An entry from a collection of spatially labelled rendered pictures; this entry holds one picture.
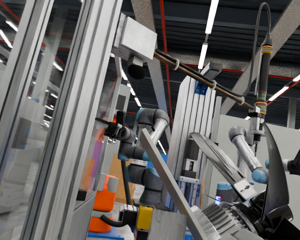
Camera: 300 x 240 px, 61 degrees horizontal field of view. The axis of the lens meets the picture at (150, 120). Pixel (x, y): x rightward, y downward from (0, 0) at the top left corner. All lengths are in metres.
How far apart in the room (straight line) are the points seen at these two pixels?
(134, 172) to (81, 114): 1.27
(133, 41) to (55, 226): 0.42
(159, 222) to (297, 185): 2.62
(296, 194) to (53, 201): 2.96
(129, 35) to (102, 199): 4.35
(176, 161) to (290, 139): 1.69
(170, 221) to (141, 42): 0.49
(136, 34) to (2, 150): 0.38
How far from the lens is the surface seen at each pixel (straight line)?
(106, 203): 4.86
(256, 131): 1.03
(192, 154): 1.86
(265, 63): 1.14
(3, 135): 0.56
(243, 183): 0.97
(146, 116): 1.79
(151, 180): 1.71
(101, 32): 0.57
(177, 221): 0.79
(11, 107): 0.57
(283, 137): 3.23
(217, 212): 0.86
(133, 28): 0.63
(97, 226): 4.85
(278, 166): 0.67
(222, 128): 2.94
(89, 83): 0.53
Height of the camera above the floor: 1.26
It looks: 11 degrees up
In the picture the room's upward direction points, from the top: 11 degrees clockwise
